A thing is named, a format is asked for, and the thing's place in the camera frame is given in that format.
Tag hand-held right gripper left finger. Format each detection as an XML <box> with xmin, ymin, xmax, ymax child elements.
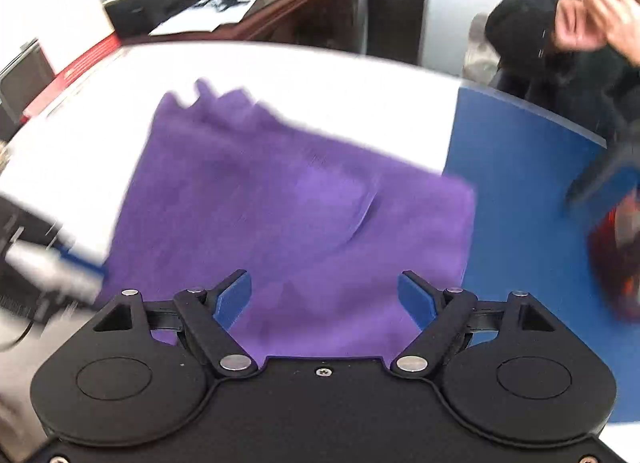
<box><xmin>91</xmin><ymin>269</ymin><xmax>257</xmax><ymax>375</ymax></box>

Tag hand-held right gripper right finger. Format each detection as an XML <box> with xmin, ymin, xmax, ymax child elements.
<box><xmin>390</xmin><ymin>270</ymin><xmax>560</xmax><ymax>376</ymax></box>

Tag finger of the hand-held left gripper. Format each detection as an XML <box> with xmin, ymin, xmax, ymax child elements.
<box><xmin>50</xmin><ymin>242</ymin><xmax>109</xmax><ymax>290</ymax></box>

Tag purple towel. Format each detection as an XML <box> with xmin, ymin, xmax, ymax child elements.
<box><xmin>95</xmin><ymin>78</ymin><xmax>478</xmax><ymax>359</ymax></box>

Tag blue table mat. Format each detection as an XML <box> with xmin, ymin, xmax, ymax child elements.
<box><xmin>442</xmin><ymin>85</ymin><xmax>640</xmax><ymax>424</ymax></box>

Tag black metal box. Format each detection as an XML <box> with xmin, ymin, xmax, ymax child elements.
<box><xmin>0</xmin><ymin>38</ymin><xmax>56</xmax><ymax>141</ymax></box>

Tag red book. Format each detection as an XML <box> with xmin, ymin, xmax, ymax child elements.
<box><xmin>20</xmin><ymin>43</ymin><xmax>126</xmax><ymax>118</ymax></box>

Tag grey plush cushion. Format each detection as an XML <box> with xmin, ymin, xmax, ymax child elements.
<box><xmin>462</xmin><ymin>13</ymin><xmax>501</xmax><ymax>84</ymax></box>

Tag desk calendar with red base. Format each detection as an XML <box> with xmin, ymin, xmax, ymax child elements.
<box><xmin>35</xmin><ymin>0</ymin><xmax>121</xmax><ymax>78</ymax></box>

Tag white papers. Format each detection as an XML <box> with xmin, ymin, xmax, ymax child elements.
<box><xmin>149</xmin><ymin>0</ymin><xmax>263</xmax><ymax>38</ymax></box>

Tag black water dispenser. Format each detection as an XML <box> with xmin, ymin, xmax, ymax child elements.
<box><xmin>365</xmin><ymin>0</ymin><xmax>432</xmax><ymax>64</ymax></box>

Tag dark wooden desk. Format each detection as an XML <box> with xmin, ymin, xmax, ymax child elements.
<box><xmin>120</xmin><ymin>0</ymin><xmax>373</xmax><ymax>56</ymax></box>

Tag black cable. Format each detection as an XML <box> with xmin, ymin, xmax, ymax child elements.
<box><xmin>0</xmin><ymin>318</ymin><xmax>37</xmax><ymax>355</ymax></box>

